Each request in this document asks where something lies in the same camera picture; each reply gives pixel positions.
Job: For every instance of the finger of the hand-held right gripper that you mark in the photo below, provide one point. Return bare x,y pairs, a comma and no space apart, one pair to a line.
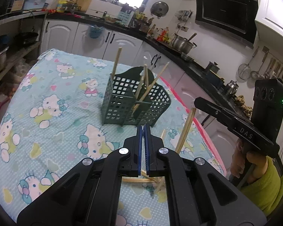
212,108
214,117

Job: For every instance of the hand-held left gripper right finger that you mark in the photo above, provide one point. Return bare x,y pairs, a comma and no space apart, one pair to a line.
146,150

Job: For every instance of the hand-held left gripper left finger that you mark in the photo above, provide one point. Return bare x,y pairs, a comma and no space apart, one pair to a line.
139,150

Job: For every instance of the single bamboo chopstick pair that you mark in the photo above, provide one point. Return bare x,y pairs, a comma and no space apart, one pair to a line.
185,131

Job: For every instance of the green plastic utensil holder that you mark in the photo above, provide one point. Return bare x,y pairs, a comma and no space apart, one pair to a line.
118,98

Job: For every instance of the pile of bamboo chopsticks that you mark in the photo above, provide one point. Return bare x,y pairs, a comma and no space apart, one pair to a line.
116,61

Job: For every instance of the person's right forearm green sleeve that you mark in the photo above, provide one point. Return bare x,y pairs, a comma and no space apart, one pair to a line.
271,188

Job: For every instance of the person's right hand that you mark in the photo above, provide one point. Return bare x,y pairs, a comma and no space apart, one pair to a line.
257,167

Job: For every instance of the pile of ginger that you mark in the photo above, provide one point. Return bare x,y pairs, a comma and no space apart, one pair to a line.
243,103

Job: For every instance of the steel canister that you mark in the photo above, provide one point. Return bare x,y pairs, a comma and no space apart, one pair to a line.
231,87

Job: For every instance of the blue enamel pot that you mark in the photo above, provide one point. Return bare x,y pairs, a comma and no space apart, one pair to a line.
214,78

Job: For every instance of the steel ladle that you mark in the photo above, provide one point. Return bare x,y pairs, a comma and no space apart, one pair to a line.
254,74

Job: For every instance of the black countertop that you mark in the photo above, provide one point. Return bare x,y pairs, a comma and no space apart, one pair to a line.
200,71

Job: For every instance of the hanging steel spatula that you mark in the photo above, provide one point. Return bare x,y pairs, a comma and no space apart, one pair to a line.
271,68

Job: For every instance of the steel stockpot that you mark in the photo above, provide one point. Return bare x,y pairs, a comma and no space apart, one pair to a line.
181,43

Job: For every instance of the cartoon cat printed blanket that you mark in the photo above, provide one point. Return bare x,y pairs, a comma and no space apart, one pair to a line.
61,134

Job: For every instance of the row of seasoning bottles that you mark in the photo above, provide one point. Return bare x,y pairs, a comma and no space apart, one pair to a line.
164,34

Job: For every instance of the hanging kitchen tools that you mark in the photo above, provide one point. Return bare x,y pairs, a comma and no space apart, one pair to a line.
185,15

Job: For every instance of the black range hood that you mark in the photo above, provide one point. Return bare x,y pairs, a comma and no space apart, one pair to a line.
226,11

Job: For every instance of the dark pot lid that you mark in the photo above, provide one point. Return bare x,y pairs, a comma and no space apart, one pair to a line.
159,8

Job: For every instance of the light blue knife block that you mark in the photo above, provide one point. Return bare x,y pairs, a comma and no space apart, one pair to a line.
125,17

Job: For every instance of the bowl of food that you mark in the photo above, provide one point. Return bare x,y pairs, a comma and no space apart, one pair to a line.
110,18

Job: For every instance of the white base cabinets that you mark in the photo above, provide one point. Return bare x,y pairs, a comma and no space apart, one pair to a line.
61,35

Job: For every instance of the white storage box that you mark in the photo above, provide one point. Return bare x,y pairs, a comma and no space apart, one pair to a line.
101,6

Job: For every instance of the black wok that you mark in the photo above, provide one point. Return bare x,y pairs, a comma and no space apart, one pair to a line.
28,38

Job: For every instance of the yellow green container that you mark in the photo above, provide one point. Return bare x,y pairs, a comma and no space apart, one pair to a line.
61,7

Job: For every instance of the metal shelf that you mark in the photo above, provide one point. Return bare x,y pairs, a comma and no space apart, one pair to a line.
14,20

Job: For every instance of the white wall cabinet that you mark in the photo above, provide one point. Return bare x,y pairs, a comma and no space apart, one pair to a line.
273,11

